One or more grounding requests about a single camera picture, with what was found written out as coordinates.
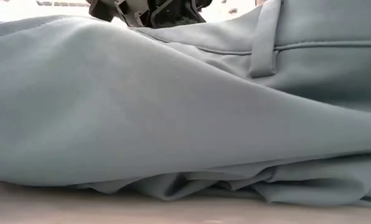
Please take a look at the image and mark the grey-green trousers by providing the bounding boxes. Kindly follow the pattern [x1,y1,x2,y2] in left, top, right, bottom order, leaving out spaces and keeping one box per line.
[0,0,371,208]

